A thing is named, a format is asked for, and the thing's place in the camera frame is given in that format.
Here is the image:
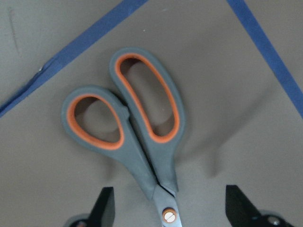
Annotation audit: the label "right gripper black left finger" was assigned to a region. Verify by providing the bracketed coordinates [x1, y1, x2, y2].
[89, 187, 115, 227]

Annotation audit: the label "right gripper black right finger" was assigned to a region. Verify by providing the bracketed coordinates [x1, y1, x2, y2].
[225, 185, 267, 227]

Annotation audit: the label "grey orange scissors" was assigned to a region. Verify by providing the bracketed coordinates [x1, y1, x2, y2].
[61, 47, 186, 227]

